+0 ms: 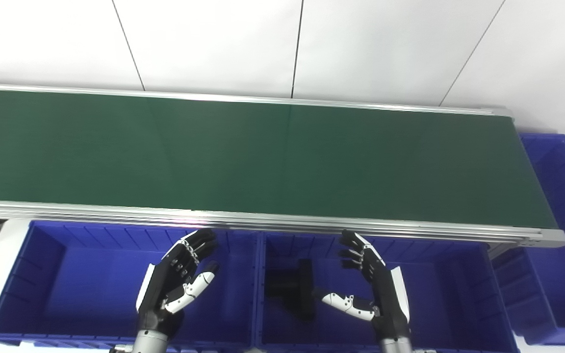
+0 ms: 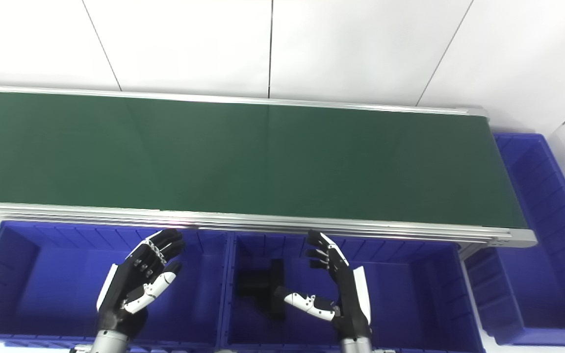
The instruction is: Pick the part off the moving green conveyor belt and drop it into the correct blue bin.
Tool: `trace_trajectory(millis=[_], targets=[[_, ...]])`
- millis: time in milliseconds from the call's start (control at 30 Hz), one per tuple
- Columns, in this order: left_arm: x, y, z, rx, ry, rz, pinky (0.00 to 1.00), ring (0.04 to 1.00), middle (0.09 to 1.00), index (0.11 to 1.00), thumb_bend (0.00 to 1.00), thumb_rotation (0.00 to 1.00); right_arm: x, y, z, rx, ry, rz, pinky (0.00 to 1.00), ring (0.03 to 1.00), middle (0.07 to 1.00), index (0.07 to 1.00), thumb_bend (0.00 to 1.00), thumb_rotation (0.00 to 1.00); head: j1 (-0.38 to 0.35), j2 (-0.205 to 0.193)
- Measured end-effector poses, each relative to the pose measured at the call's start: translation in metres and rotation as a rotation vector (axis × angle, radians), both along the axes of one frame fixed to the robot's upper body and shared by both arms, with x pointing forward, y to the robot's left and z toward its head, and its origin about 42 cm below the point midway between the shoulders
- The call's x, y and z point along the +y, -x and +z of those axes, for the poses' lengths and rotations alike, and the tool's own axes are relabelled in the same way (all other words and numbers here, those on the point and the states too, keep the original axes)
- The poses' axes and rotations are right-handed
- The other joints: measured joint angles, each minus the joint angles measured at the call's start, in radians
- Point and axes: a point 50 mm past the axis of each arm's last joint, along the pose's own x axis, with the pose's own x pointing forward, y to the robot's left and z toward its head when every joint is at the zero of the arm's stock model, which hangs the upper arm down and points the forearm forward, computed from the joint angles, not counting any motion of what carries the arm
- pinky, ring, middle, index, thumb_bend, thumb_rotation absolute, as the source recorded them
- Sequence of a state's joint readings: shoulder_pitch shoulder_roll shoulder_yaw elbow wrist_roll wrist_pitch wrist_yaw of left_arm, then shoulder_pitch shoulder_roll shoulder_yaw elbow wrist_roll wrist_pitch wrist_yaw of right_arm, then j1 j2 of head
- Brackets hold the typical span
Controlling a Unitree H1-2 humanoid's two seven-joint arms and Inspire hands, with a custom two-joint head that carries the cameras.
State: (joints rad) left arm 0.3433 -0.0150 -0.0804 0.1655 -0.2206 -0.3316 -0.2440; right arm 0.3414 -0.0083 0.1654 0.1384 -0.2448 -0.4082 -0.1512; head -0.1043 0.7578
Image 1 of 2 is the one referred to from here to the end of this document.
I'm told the green conveyor belt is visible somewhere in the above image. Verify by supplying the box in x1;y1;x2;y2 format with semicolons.
0;88;558;229
0;69;565;259

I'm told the blue plastic bin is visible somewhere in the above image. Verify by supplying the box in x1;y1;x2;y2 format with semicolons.
491;133;565;347
0;220;262;352
255;230;520;353

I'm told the black flanged cylinder part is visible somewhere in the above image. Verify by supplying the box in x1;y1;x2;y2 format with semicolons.
265;258;319;322

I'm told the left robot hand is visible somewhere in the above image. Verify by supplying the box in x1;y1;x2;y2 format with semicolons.
135;228;221;339

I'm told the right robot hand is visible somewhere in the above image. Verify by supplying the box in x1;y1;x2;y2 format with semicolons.
312;230;411;341

